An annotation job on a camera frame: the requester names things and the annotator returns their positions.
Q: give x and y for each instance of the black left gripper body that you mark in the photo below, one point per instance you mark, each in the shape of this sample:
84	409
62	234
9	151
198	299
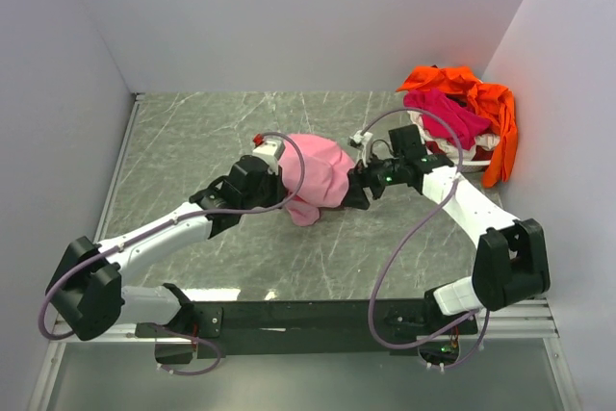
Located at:
251	201

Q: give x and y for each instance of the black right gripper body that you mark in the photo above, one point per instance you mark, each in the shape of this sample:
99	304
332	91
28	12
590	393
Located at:
377	174

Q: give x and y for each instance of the light pink t shirt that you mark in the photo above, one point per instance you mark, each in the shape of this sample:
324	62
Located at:
325	183

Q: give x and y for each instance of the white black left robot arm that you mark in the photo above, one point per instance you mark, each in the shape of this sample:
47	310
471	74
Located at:
89	288

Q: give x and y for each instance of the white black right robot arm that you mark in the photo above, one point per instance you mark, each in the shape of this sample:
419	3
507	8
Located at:
511	263

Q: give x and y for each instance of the dark red t shirt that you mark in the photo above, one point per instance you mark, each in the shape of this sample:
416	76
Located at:
438	147

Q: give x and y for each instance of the cream white t shirt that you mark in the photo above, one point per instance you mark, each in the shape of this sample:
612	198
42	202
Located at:
482	149

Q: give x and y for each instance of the white plastic laundry basket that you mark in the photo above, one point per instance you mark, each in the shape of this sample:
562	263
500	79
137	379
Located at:
464	165

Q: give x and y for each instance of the magenta t shirt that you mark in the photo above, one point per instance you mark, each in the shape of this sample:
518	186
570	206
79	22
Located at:
464	123

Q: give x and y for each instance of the orange t shirt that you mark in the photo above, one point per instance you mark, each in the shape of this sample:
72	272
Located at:
492	101

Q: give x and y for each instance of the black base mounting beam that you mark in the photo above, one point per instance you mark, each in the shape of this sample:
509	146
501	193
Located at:
302	327

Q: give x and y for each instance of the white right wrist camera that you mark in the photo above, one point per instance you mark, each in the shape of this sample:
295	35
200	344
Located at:
363	141

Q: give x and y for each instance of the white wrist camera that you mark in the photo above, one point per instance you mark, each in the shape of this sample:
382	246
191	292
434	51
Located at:
363	141
269	151

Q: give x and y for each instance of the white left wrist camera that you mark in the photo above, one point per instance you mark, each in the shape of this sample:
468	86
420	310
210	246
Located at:
269	151

